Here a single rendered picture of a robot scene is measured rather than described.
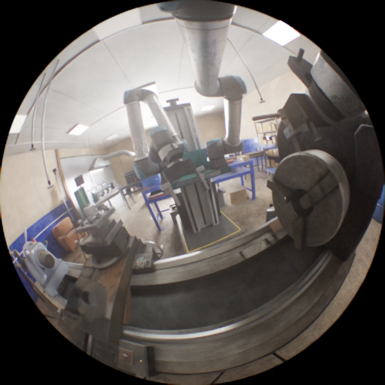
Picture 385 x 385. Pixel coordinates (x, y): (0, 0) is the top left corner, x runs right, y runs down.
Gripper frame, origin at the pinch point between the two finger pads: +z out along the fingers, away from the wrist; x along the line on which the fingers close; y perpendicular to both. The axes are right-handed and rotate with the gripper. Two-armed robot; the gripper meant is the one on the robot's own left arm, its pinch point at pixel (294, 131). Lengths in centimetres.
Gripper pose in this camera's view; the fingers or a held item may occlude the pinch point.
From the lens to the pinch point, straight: 34.3
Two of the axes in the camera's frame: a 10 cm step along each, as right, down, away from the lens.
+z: 3.4, -0.8, 9.4
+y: 2.7, 9.6, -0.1
